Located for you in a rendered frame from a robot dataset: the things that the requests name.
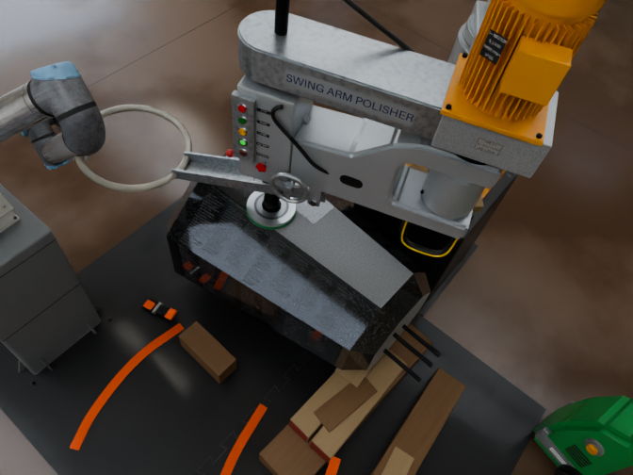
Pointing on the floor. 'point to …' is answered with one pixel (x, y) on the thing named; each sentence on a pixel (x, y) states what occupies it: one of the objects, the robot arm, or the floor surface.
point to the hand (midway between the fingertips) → (80, 156)
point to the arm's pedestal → (39, 293)
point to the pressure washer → (589, 435)
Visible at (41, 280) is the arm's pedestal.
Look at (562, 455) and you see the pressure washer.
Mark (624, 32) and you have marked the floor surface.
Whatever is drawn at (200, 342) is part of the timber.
